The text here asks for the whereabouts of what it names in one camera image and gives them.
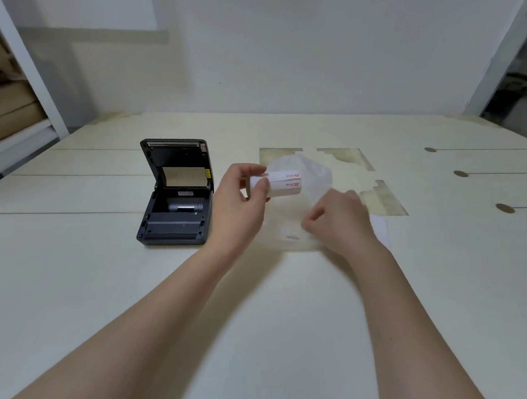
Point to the person's left hand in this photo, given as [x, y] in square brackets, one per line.
[234, 213]

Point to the person's right hand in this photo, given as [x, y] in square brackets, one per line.
[343, 225]

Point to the person's right thumb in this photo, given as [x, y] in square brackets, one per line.
[314, 217]

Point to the person's left thumb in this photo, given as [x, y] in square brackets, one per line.
[263, 190]

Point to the white paper roll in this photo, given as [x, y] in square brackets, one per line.
[286, 185]

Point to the clear plastic bag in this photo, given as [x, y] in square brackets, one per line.
[300, 172]

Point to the person's left forearm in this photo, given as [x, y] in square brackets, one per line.
[151, 323]

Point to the person's right forearm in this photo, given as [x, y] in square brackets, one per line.
[415, 337]

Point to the black label printer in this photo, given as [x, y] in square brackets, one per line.
[174, 227]

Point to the white metal shelf rack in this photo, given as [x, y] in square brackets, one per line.
[26, 105]

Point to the brown cardboard box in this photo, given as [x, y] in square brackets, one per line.
[8, 113]

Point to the white metal shelf frame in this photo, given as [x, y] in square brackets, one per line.
[500, 55]

